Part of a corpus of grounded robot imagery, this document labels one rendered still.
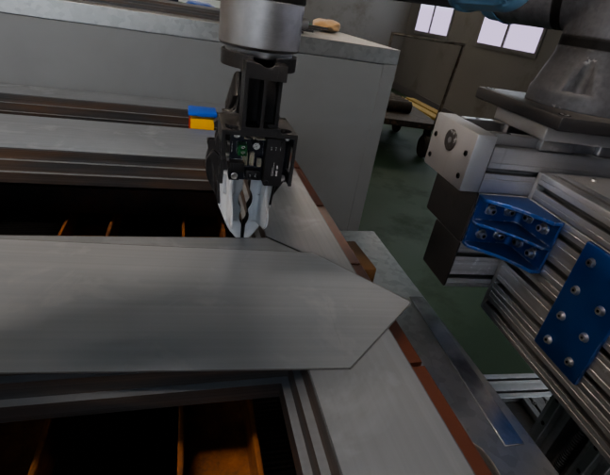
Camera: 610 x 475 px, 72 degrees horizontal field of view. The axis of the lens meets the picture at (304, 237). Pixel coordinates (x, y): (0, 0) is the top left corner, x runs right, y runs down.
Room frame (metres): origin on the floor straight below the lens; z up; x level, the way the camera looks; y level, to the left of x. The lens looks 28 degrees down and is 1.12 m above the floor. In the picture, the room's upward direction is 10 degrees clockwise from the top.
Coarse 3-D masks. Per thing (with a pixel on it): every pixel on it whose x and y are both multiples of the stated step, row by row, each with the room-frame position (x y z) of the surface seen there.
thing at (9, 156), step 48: (0, 96) 0.87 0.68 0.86; (240, 192) 0.63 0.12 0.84; (96, 240) 0.38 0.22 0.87; (144, 240) 0.40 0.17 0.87; (192, 240) 0.41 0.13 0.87; (240, 240) 0.43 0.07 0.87; (0, 384) 0.20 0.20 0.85; (48, 384) 0.21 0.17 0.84; (96, 384) 0.22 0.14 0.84; (144, 384) 0.23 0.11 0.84; (192, 384) 0.24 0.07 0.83; (240, 384) 0.25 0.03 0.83; (288, 384) 0.26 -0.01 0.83; (288, 432) 0.22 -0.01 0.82
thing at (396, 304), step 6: (378, 288) 0.38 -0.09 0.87; (384, 288) 0.38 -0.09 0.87; (384, 294) 0.37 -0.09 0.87; (390, 294) 0.37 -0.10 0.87; (396, 294) 0.37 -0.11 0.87; (384, 300) 0.36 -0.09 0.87; (390, 300) 0.36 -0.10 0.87; (396, 300) 0.36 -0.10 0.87; (402, 300) 0.36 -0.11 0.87; (390, 306) 0.35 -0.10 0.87; (396, 306) 0.35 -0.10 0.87; (402, 306) 0.35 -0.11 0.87; (390, 312) 0.34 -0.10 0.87; (396, 312) 0.34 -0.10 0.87; (402, 312) 0.34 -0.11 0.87; (396, 318) 0.33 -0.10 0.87
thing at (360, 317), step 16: (320, 256) 0.42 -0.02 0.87; (320, 272) 0.39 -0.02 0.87; (336, 272) 0.39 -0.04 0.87; (352, 272) 0.40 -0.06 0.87; (336, 288) 0.36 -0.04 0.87; (352, 288) 0.37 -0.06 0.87; (368, 288) 0.37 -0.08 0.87; (336, 304) 0.34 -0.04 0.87; (352, 304) 0.34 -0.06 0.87; (368, 304) 0.34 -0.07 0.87; (384, 304) 0.35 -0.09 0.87; (336, 320) 0.31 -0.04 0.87; (352, 320) 0.31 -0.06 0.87; (368, 320) 0.32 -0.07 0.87; (384, 320) 0.32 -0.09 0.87; (352, 336) 0.29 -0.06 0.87; (368, 336) 0.30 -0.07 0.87; (352, 352) 0.27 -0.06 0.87
